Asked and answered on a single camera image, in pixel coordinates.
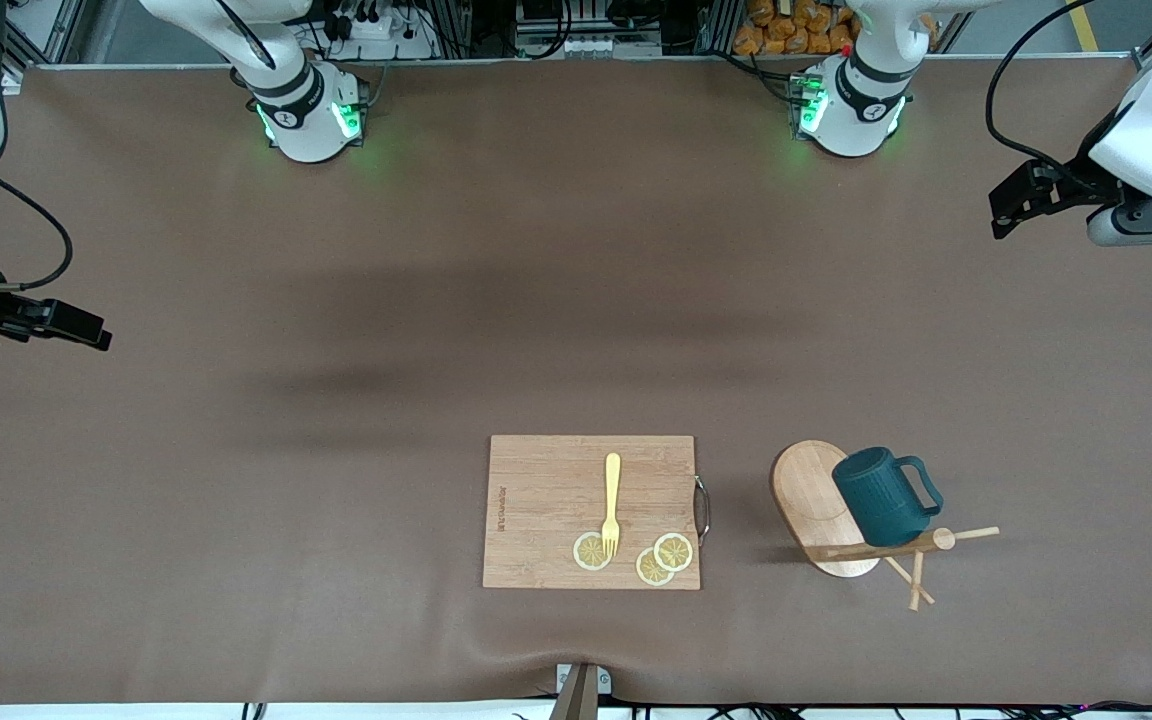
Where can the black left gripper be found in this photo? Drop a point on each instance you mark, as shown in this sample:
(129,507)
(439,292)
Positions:
(1073,186)

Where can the dark green mug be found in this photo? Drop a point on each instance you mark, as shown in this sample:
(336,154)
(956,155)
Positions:
(881,500)

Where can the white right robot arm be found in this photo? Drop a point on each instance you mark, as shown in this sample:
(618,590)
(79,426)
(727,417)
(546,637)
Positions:
(308,125)

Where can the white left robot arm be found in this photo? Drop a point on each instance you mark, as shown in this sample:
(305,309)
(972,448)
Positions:
(851,110)

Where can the wooden mug rack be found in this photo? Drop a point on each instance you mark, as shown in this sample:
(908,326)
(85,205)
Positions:
(806,490)

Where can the brown table mat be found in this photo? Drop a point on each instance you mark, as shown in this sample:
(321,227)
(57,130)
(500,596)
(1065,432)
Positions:
(236,560)

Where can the bag of orange items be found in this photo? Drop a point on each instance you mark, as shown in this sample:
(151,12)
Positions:
(786,35)

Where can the white power strip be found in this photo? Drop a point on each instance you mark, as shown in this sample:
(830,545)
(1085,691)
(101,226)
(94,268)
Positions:
(406,45)

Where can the white connector block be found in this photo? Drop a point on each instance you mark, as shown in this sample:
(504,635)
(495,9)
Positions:
(596,47)

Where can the lemon slice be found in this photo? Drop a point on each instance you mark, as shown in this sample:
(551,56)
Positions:
(587,553)
(676,550)
(650,571)

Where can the wooden cutting board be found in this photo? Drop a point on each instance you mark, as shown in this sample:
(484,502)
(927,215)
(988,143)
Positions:
(536,500)

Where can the yellow plastic fork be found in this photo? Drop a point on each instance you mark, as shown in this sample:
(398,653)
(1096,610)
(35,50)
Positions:
(613,480)

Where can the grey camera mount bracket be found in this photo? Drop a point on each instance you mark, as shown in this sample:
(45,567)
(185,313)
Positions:
(581,695)

